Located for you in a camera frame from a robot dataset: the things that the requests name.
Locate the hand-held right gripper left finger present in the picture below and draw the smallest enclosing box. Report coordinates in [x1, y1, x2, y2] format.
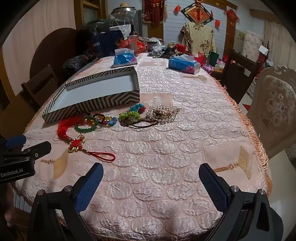
[28, 163, 104, 241]

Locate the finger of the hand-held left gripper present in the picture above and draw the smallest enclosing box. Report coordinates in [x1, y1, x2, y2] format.
[23, 141, 52, 160]
[6, 136, 27, 149]

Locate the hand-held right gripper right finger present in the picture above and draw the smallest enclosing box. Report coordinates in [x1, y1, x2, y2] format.
[199, 163, 271, 241]

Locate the red knot tassel ornament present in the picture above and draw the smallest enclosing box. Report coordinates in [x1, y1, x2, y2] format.
[57, 117, 116, 162]

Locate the dark green bead bracelet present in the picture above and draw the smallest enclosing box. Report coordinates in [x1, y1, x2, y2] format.
[74, 124, 99, 134]

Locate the yellow-green bead bracelet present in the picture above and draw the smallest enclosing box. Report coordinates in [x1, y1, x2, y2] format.
[119, 111, 140, 121]

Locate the striped cardboard box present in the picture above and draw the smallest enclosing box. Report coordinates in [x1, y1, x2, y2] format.
[42, 65, 141, 124]

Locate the white pendant cord necklace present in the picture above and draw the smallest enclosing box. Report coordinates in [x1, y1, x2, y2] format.
[120, 112, 160, 128]

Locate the blue bead bracelet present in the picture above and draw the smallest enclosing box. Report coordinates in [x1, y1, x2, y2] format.
[129, 103, 147, 114]

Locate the white radiator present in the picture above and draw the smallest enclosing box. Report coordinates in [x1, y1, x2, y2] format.
[13, 192, 31, 212]

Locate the dark wooden chair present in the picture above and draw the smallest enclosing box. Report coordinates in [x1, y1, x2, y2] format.
[218, 49, 262, 105]
[21, 64, 59, 109]

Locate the pink embossed tablecloth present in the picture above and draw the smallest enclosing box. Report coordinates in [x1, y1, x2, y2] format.
[14, 52, 273, 241]

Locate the round wooden table top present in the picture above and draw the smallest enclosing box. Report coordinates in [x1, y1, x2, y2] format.
[30, 28, 80, 81]

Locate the cream floral upholstered chair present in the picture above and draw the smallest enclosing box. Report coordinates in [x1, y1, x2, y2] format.
[246, 65, 296, 159]

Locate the blue tissue pack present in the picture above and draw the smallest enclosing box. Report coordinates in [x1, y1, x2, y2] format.
[168, 54, 200, 75]
[113, 48, 137, 68]

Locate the dark blue bag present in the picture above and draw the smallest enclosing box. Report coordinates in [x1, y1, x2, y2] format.
[89, 30, 125, 56]

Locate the green bag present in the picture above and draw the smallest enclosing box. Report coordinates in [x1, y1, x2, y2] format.
[208, 51, 220, 66]

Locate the large black plastic bag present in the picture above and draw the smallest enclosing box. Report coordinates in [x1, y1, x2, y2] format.
[79, 19, 116, 47]

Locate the red plastic bag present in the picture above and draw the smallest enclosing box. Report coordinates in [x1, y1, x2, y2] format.
[118, 37, 147, 56]

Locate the pile of dark clutter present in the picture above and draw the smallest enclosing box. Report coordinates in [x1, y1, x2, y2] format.
[148, 44, 183, 58]

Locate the white paper bag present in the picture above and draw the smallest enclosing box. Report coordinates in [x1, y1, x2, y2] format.
[109, 18, 132, 39]

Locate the cream floral hanging cloth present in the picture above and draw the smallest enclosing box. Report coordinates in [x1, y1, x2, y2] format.
[180, 21, 217, 55]

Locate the metal basin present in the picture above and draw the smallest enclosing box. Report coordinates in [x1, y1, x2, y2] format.
[110, 3, 137, 19]

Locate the multicolour bead bracelet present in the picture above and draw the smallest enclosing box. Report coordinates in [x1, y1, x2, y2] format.
[100, 116, 118, 127]

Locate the red knot wall ornament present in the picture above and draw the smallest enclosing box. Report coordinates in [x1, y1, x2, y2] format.
[224, 9, 240, 26]

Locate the red diamond wall decoration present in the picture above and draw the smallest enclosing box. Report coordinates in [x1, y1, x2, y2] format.
[181, 1, 214, 25]

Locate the red hanging wall ornament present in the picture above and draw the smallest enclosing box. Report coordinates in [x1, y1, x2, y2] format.
[142, 0, 165, 24]

